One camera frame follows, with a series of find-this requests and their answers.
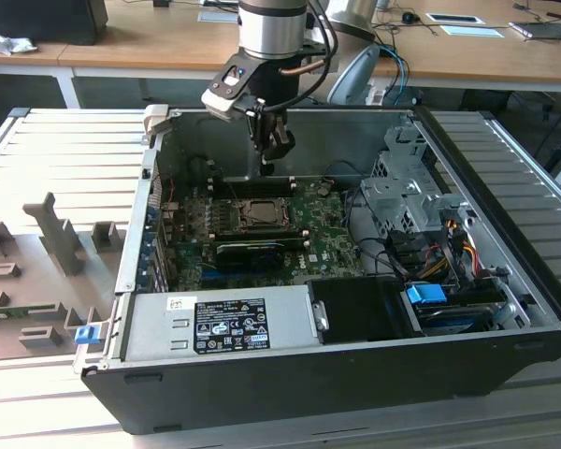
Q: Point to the black open PC case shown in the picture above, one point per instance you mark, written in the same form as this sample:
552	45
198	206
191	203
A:
308	388

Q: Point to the silver metal drive cage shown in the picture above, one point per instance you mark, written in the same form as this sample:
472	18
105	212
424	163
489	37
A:
392	196

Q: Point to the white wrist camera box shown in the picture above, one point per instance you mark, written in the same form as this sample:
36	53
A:
220	105

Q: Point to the grey flat tablet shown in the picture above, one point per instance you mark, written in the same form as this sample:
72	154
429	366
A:
540	29

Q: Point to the blue disk carrier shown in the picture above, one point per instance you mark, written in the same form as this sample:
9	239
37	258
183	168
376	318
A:
425	294

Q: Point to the grey parts rack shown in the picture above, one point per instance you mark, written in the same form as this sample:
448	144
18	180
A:
37	276

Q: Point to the black computer tower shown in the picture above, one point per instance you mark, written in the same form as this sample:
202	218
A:
42	21

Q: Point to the beige case latch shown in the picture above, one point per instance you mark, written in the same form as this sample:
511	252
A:
155	119

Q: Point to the green motherboard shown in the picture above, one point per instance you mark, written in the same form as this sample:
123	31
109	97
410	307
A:
327	243

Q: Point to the pale blue desk plate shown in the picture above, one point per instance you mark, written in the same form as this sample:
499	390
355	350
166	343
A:
472	31

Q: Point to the black plastic fan shroud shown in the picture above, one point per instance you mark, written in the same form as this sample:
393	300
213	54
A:
355	308

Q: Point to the black computer mouse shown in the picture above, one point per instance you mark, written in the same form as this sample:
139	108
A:
410	18

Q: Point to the square silver CPU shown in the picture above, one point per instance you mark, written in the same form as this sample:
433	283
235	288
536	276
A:
266	211

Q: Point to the wooden office desk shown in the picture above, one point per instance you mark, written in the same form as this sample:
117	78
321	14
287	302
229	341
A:
18	58
159	42

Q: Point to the pale grey office chair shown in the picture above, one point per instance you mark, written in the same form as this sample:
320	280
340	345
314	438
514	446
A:
350	79

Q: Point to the crumpled white paper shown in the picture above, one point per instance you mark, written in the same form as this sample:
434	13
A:
9	43

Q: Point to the blue case latch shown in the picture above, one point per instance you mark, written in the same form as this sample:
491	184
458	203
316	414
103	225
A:
85	336

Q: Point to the grey power supply unit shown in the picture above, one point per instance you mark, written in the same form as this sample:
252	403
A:
154	322

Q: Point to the black hard disk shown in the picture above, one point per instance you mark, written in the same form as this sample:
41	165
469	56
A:
453	320

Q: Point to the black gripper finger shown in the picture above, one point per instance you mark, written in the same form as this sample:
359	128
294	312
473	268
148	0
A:
258	126
280	140

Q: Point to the CPU socket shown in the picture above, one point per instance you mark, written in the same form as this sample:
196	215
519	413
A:
237	216

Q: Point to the black graphics card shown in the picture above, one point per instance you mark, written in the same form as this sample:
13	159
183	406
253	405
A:
248	256

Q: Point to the green RAM stick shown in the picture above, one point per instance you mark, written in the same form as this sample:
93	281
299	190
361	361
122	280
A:
28	310

